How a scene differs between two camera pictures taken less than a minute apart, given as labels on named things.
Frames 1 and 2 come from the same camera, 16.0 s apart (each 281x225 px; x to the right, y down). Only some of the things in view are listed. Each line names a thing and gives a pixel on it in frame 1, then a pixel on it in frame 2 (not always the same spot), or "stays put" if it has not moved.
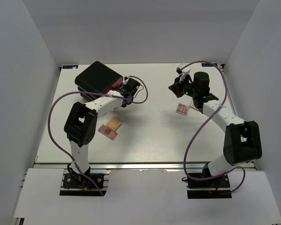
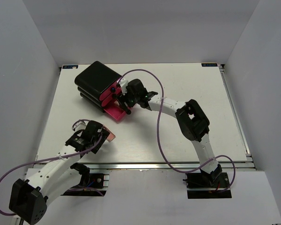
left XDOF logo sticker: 70,66 stays put
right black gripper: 176,88 → 121,99
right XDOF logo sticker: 207,64 stays put
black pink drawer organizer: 96,79 stays put
